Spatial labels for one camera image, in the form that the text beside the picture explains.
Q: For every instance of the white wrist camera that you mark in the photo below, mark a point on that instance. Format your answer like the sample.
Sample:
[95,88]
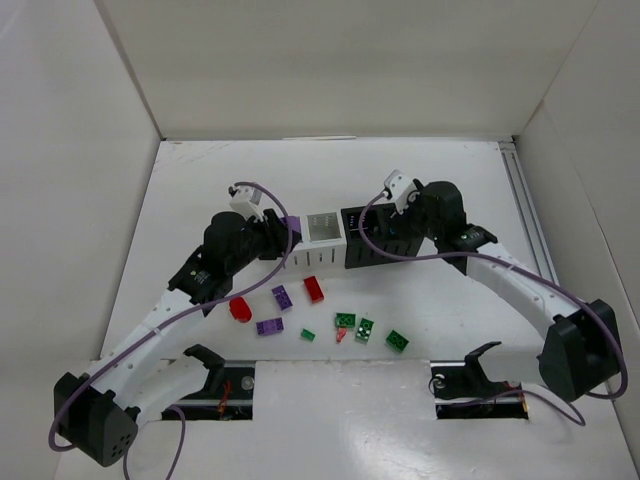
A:
[400,190]
[245,201]

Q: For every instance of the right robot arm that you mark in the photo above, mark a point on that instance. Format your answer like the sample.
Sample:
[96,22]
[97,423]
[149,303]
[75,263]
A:
[581,347]

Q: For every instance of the purple printed lego brick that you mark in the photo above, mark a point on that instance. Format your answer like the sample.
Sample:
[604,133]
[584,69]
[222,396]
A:
[270,327]

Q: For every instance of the white double bin container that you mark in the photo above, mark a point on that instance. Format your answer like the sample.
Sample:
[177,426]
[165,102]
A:
[323,244]

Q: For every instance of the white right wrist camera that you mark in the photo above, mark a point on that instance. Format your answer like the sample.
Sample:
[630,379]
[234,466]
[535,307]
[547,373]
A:
[400,190]

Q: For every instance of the small green lego piece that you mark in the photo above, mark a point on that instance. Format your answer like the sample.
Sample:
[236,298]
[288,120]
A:
[307,335]

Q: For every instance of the aluminium rail right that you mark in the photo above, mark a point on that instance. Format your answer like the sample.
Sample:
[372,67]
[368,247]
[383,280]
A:
[525,205]

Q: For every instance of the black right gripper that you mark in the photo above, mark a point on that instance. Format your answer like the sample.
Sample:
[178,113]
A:
[404,220]

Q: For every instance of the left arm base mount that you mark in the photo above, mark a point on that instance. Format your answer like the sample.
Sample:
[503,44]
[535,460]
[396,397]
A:
[227,392]

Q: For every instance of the green lego brick middle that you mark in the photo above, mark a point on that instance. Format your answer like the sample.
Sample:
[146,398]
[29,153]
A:
[364,330]

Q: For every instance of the green lego brick right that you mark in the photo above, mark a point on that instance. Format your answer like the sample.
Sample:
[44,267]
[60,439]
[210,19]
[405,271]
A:
[396,341]

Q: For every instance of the purple rounded lego piece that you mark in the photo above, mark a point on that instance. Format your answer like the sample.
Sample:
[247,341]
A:
[294,224]

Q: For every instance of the red rectangular lego brick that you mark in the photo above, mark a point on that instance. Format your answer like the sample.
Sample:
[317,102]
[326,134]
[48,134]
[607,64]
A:
[313,289]

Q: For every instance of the purple rectangular lego brick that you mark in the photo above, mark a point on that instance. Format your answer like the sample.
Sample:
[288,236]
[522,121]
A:
[282,298]

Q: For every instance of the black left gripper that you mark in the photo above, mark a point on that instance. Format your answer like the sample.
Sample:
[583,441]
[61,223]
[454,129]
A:
[275,235]

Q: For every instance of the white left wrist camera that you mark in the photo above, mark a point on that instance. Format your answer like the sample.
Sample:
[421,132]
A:
[245,201]

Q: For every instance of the small red lego piece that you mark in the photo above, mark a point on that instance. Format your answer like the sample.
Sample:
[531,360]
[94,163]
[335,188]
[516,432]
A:
[340,334]

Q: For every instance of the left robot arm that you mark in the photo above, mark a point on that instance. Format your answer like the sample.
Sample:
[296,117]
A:
[101,411]

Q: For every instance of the black double bin container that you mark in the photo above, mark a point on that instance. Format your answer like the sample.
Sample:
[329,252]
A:
[382,229]

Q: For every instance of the green curved lego brick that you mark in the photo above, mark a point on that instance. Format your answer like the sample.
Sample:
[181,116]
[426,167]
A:
[345,320]

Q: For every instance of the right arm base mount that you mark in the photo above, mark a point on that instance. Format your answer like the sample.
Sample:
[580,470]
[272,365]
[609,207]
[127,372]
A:
[462,391]

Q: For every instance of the red rounded lego piece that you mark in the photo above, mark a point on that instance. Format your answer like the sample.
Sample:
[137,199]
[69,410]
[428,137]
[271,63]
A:
[240,310]

